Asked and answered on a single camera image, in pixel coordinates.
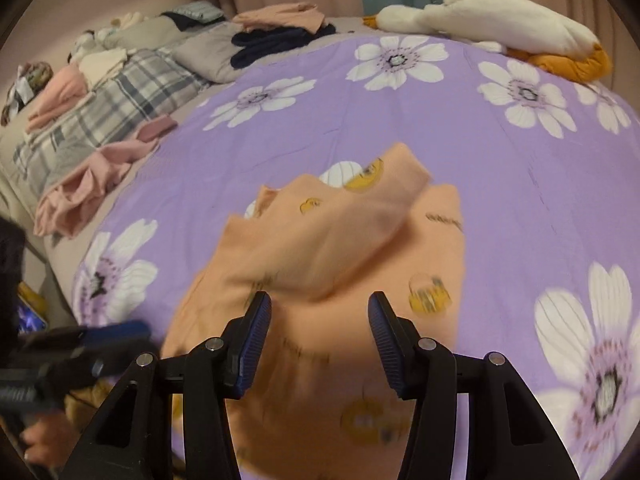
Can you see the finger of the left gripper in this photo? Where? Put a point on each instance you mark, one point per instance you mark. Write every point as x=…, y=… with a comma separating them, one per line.
x=129, y=337

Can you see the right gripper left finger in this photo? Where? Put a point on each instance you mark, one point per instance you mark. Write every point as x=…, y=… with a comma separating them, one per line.
x=130, y=436

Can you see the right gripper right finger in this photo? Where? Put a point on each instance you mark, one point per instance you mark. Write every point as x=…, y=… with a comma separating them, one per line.
x=510, y=437

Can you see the orange cartoon print garment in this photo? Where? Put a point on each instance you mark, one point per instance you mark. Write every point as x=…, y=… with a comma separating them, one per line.
x=320, y=406

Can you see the white clothes pile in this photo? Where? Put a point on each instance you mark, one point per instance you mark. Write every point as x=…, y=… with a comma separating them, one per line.
x=96, y=54

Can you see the person's left hand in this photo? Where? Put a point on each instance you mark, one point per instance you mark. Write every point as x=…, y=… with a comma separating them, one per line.
x=50, y=441

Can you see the pink crumpled garment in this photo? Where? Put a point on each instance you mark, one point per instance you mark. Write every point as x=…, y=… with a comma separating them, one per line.
x=72, y=200

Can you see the grey plaid pillow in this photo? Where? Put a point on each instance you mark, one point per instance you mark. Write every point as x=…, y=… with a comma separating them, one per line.
x=150, y=84

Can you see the pink folded garment on pillow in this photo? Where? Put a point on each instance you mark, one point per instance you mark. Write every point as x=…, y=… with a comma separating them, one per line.
x=63, y=92

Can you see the purple floral bed quilt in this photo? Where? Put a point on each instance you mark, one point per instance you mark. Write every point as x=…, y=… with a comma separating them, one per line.
x=548, y=178

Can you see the beige pillow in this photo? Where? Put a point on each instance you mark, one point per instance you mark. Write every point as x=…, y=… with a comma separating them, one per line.
x=209, y=54

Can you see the dark navy folded garment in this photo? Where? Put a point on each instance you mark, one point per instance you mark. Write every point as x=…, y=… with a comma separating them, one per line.
x=260, y=43

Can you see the peach folded garment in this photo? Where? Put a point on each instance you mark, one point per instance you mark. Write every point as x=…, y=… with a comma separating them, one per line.
x=303, y=15

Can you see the white goose plush toy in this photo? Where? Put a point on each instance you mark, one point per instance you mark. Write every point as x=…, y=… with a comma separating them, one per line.
x=521, y=29

